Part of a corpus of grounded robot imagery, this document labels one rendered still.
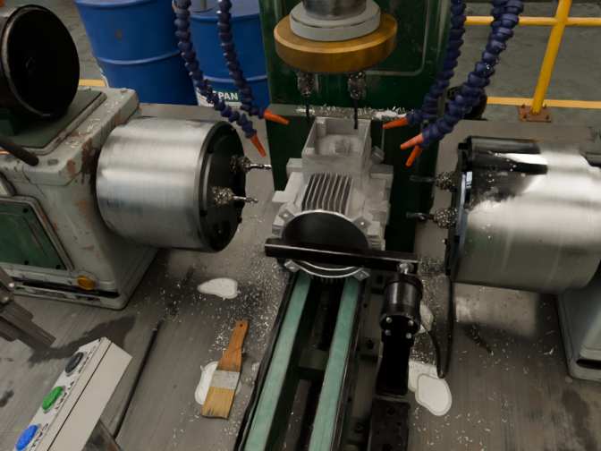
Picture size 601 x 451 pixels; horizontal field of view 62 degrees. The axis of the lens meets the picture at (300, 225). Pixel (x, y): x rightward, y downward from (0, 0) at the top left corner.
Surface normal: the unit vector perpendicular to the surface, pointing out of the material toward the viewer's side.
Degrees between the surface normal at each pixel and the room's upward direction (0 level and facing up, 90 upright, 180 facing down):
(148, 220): 84
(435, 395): 0
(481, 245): 73
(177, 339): 0
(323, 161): 90
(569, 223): 54
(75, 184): 90
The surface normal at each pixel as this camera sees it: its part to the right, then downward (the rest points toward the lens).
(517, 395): -0.07, -0.74
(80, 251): -0.22, 0.66
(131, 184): -0.22, 0.11
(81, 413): 0.75, -0.35
